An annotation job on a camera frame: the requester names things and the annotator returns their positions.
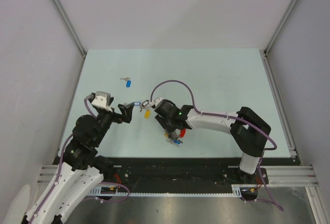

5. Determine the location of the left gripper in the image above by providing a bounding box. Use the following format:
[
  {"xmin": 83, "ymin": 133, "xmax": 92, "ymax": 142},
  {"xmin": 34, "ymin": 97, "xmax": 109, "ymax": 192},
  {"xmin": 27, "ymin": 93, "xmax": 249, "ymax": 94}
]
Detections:
[{"xmin": 93, "ymin": 101, "xmax": 134, "ymax": 145}]

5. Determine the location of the red handled keyring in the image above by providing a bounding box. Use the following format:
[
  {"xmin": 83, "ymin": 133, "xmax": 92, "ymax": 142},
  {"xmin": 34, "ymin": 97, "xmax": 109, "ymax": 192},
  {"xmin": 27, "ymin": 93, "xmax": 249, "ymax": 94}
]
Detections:
[{"xmin": 164, "ymin": 129, "xmax": 186, "ymax": 145}]

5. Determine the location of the yellow tag key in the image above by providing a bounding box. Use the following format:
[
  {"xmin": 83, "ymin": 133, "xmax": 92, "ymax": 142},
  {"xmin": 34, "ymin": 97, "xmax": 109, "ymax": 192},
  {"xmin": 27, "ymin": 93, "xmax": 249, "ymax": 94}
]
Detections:
[{"xmin": 144, "ymin": 108, "xmax": 151, "ymax": 119}]

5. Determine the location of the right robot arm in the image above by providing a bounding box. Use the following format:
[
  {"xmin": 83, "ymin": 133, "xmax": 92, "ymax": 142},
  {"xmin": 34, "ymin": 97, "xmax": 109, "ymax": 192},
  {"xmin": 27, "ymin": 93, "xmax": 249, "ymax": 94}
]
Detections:
[{"xmin": 151, "ymin": 98, "xmax": 271, "ymax": 183}]

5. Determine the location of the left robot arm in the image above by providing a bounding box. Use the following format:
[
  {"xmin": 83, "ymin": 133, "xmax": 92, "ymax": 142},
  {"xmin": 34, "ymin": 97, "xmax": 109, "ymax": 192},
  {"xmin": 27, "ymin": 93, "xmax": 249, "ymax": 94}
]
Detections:
[{"xmin": 22, "ymin": 91, "xmax": 135, "ymax": 223}]

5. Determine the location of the solid blue tag key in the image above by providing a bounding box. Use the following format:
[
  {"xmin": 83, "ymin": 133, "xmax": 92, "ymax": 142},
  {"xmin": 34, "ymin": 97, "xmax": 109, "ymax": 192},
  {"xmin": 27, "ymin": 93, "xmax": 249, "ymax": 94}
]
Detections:
[{"xmin": 120, "ymin": 77, "xmax": 131, "ymax": 88}]

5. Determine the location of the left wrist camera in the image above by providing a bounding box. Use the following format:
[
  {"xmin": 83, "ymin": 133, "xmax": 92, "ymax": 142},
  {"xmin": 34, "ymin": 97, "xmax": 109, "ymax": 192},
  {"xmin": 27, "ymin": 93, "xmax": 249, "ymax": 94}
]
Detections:
[{"xmin": 85, "ymin": 91, "xmax": 113, "ymax": 112}]

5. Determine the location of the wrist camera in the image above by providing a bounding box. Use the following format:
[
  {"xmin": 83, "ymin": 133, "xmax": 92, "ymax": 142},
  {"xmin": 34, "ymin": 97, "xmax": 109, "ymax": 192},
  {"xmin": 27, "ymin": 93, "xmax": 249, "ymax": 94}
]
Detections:
[
  {"xmin": 150, "ymin": 97, "xmax": 164, "ymax": 109},
  {"xmin": 85, "ymin": 91, "xmax": 113, "ymax": 112}
]

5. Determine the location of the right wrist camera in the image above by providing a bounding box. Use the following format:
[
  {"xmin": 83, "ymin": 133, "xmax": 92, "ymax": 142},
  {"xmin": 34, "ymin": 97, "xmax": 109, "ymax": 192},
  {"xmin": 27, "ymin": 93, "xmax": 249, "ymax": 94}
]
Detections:
[{"xmin": 150, "ymin": 97, "xmax": 164, "ymax": 109}]

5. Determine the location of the black frame key tag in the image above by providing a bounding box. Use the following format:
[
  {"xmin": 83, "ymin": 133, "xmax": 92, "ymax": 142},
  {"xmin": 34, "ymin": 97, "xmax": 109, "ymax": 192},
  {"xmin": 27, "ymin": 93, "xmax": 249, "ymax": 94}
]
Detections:
[{"xmin": 139, "ymin": 100, "xmax": 150, "ymax": 112}]

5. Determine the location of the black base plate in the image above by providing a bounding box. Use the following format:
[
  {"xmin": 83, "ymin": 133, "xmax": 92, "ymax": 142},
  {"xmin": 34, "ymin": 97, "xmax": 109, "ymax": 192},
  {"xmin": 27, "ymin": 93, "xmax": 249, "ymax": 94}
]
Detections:
[{"xmin": 100, "ymin": 158, "xmax": 300, "ymax": 193}]

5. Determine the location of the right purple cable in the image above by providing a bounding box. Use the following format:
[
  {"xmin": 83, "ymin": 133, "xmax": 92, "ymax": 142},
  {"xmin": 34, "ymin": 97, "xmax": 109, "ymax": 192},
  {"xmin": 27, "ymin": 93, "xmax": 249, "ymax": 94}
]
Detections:
[{"xmin": 149, "ymin": 80, "xmax": 284, "ymax": 212}]

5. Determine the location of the purple cable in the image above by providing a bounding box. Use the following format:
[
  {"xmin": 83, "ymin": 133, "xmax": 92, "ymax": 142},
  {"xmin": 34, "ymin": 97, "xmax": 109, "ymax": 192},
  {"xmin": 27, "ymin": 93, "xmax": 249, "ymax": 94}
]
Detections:
[
  {"xmin": 149, "ymin": 80, "xmax": 284, "ymax": 212},
  {"xmin": 27, "ymin": 95, "xmax": 131, "ymax": 224}
]

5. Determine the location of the white cable duct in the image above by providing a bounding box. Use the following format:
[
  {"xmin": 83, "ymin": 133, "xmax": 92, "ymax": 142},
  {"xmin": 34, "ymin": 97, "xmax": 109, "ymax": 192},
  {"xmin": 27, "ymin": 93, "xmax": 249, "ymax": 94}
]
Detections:
[{"xmin": 87, "ymin": 184, "xmax": 258, "ymax": 198}]

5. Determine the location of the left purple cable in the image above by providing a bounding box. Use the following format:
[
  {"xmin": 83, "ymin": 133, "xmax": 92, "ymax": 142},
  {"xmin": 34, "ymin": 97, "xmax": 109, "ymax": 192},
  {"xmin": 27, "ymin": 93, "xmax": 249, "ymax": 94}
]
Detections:
[{"xmin": 27, "ymin": 95, "xmax": 131, "ymax": 224}]

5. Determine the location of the left aluminium frame post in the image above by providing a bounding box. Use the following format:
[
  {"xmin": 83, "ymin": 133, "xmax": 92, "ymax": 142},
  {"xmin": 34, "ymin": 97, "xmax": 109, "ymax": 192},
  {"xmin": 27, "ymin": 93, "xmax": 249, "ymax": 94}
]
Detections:
[{"xmin": 38, "ymin": 0, "xmax": 87, "ymax": 57}]

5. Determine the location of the aluminium frame post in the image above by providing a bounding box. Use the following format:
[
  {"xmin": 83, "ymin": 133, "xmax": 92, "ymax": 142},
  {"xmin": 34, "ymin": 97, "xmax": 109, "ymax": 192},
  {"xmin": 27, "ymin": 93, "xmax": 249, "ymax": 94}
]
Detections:
[
  {"xmin": 263, "ymin": 0, "xmax": 312, "ymax": 55},
  {"xmin": 38, "ymin": 0, "xmax": 87, "ymax": 57}
]

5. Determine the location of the right aluminium frame post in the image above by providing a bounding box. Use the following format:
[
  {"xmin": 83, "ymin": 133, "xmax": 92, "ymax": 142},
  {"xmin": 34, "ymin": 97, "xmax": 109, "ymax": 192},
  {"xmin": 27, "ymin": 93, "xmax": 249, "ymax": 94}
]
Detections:
[{"xmin": 263, "ymin": 0, "xmax": 312, "ymax": 55}]

